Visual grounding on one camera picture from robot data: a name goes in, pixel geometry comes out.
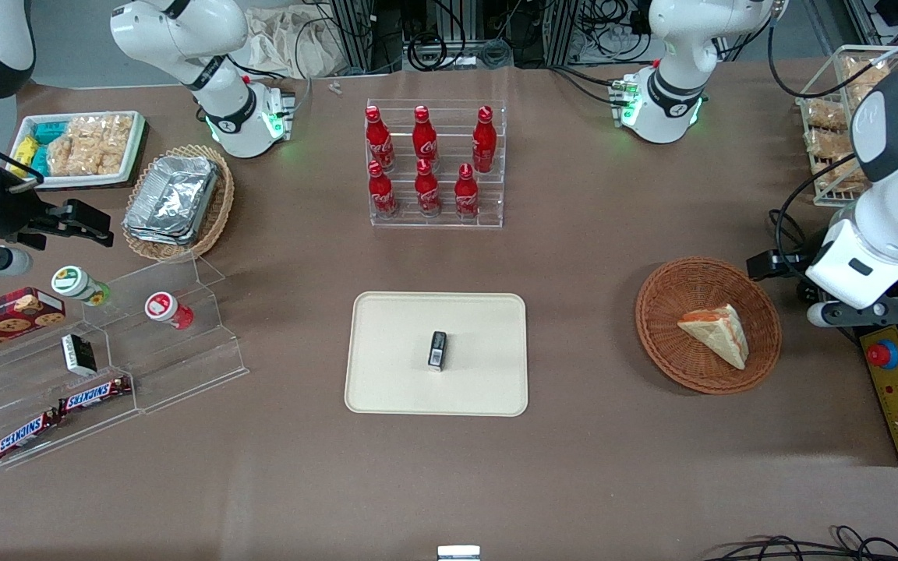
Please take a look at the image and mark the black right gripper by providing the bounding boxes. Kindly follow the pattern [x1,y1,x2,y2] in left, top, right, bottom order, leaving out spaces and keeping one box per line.
[0,168,115,250]

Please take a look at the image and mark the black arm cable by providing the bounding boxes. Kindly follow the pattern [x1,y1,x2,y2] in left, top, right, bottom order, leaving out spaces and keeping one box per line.
[765,0,886,100]

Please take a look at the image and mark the green bottle sunflower lid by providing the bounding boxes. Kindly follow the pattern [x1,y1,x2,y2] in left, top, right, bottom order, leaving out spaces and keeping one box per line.
[51,265,111,307]

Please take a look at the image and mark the aluminium frame post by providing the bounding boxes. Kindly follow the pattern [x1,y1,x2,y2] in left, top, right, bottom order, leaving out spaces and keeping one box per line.
[331,0,405,76]

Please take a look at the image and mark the black cable loops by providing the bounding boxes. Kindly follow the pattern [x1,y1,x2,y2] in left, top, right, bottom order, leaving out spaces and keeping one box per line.
[767,152,861,306]

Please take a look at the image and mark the yellow snack packet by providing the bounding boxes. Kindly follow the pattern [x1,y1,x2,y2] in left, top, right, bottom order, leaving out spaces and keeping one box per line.
[12,136,37,178]

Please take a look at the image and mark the rice cracker bag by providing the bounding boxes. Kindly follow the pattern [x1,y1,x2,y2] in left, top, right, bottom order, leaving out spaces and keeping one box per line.
[87,115,135,175]
[47,117,96,177]

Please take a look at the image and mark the light oval wicker basket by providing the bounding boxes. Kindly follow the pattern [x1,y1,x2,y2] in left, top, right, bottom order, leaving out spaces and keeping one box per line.
[121,143,235,263]

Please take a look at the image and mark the red cookie box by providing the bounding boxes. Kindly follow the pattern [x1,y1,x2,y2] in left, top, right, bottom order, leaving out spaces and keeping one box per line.
[0,286,67,364]

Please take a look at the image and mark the teal snack packet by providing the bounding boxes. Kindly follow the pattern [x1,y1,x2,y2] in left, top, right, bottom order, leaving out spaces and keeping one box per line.
[30,120,69,177]

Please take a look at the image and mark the clear acrylic bottle rack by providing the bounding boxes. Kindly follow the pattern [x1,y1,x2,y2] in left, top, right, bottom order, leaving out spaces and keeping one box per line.
[365,98,507,229]

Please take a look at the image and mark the clear acrylic step shelf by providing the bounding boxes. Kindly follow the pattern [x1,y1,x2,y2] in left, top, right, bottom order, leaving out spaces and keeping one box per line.
[0,256,250,470]

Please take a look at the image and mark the red bottle white lid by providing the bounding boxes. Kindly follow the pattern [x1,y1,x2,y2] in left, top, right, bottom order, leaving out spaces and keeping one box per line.
[144,291,195,331]

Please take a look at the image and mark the snickers chocolate bar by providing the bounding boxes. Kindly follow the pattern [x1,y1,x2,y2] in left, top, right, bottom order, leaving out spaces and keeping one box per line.
[0,408,62,462]
[57,376,133,415]

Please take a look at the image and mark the small black white box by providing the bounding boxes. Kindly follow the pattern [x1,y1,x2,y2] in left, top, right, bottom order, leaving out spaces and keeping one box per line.
[61,333,98,376]

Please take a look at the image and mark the white rectangular snack tray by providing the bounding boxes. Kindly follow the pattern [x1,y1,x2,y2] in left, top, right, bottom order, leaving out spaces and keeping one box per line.
[9,111,147,191]

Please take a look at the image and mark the brown round wicker basket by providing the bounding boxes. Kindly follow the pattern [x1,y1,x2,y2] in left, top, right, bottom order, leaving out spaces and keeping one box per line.
[635,257,783,395]

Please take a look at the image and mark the beige cloth bag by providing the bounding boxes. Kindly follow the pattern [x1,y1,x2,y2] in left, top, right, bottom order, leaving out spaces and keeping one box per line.
[240,5,347,79]

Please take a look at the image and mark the triangular sandwich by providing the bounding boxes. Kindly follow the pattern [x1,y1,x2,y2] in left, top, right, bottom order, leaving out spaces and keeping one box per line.
[677,303,751,371]

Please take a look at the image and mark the stacked aluminium foil containers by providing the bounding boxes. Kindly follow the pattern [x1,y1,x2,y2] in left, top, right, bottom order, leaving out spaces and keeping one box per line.
[122,155,221,247]

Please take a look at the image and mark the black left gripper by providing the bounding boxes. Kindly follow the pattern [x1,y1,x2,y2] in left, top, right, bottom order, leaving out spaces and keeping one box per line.
[747,250,818,282]

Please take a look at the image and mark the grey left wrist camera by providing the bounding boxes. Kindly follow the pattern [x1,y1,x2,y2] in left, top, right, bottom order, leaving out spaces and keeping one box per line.
[806,298,898,327]

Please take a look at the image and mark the bagged crackers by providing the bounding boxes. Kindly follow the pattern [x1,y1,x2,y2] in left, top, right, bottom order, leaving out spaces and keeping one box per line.
[839,58,896,104]
[811,159,872,193]
[803,99,854,157]

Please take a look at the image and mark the black floor cables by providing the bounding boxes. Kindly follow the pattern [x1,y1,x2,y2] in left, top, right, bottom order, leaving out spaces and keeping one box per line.
[705,525,898,561]

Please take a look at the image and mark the black base cables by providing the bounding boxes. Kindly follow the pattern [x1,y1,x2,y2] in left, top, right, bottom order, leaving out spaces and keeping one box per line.
[549,65,623,107]

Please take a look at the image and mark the wire basket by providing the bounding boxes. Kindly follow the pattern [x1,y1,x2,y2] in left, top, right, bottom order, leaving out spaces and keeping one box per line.
[795,44,898,208]

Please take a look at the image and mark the coiled black cable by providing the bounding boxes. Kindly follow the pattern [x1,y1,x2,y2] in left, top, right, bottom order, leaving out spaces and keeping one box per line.
[405,31,451,73]

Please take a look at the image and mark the red cola bottle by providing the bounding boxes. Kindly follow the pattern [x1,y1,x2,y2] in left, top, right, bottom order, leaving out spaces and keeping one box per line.
[454,163,482,220]
[472,105,498,175]
[367,160,398,220]
[414,158,443,218]
[412,104,440,166]
[365,105,396,173]

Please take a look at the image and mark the cream plastic tray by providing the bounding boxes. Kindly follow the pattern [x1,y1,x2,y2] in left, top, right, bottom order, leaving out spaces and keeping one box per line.
[345,291,529,418]

